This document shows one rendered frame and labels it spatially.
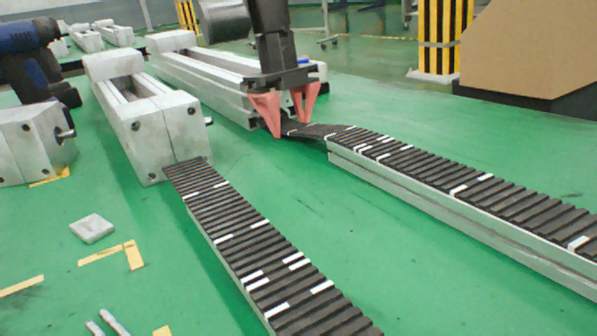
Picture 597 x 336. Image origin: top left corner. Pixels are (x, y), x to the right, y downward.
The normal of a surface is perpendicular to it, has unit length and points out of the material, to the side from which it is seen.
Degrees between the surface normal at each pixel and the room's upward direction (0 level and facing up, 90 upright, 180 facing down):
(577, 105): 90
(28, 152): 90
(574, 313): 0
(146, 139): 90
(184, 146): 90
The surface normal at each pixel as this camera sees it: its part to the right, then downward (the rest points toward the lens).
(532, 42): -0.86, 0.32
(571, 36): 0.49, 0.30
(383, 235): -0.15, -0.90
